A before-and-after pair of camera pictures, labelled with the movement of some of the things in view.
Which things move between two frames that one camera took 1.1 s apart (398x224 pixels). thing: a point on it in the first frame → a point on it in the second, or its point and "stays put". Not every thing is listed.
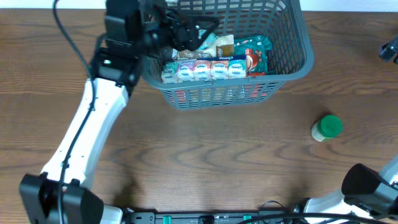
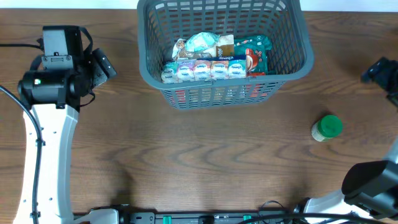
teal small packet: (211, 39) stays put
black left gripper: (181, 32) → (101, 65)
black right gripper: (388, 51) → (377, 73)
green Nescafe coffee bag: (255, 48) stays put
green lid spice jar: (329, 127) stays put
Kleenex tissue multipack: (217, 68) stays put
